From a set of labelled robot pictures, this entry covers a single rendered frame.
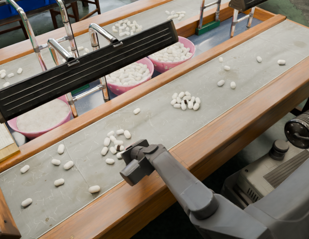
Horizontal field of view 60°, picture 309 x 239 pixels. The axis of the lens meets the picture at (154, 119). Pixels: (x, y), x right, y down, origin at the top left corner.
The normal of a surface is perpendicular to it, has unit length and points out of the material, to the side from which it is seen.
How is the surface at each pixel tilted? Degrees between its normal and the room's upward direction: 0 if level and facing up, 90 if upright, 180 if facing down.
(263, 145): 0
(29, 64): 0
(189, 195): 45
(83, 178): 0
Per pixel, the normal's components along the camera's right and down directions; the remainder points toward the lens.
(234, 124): -0.03, -0.69
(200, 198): -0.58, -0.79
